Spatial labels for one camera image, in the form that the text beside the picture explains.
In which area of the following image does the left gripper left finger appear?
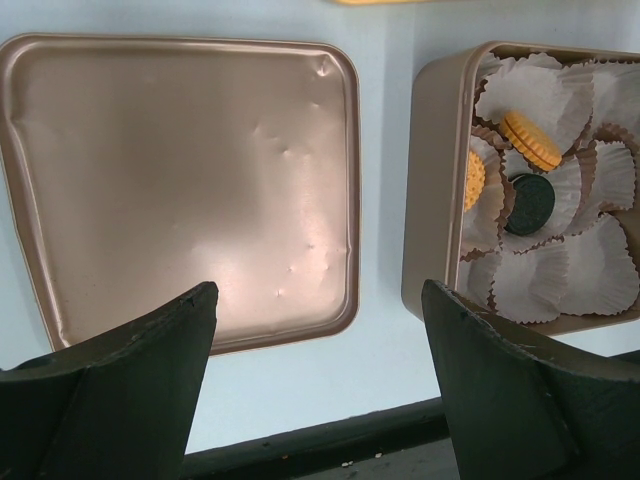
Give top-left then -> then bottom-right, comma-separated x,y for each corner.
1,282 -> 219,479

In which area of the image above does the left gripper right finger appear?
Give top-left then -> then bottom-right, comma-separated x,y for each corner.
421,280 -> 639,479

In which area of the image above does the black sandwich cookie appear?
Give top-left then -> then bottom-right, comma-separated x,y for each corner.
505,173 -> 555,237

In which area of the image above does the tan biscuit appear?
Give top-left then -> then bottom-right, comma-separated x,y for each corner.
499,111 -> 562,172
464,151 -> 486,211

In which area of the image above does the gold cookie tin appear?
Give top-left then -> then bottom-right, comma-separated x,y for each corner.
401,42 -> 639,335

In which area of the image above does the gold tin lid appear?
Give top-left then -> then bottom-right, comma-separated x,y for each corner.
1,34 -> 361,354

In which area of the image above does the yellow plastic tray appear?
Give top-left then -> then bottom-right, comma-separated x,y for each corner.
333,0 -> 431,7

